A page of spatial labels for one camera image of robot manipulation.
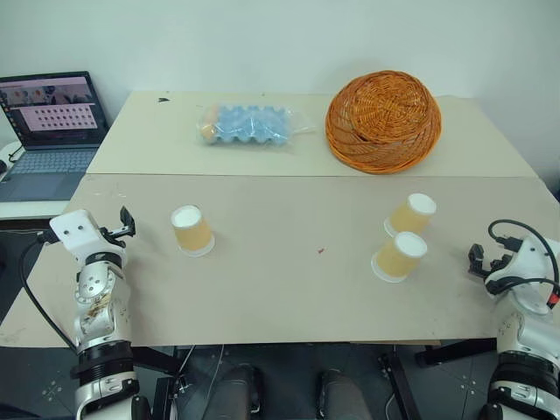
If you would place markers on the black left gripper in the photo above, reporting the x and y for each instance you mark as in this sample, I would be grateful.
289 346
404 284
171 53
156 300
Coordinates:
114 235

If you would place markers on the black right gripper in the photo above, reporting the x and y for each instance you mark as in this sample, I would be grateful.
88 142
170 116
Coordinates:
496 265

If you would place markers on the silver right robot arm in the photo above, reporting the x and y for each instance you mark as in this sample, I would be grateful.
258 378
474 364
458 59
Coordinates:
525 337

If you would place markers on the yellow paper cup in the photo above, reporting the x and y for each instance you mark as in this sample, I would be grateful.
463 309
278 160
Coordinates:
192 234
411 216
398 258

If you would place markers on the orange egg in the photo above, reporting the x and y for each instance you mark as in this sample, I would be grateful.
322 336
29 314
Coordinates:
206 132

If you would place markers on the grey laptop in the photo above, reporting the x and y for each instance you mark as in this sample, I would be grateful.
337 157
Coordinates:
48 131

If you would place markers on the orange wicker basket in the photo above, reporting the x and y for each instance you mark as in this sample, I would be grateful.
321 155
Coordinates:
382 118

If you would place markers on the blue egg tray in plastic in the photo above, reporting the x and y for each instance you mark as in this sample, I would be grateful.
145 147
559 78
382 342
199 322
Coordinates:
297 127

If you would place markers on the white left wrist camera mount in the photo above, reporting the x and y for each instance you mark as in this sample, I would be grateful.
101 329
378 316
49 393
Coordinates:
76 232

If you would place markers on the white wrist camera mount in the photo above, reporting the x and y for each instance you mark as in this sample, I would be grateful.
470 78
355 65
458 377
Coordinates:
536 262
76 232

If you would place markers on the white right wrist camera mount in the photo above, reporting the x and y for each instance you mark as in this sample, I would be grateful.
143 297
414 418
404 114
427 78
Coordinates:
536 262

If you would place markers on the black table frame leg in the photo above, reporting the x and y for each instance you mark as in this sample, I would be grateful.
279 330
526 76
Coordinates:
437 354
162 376

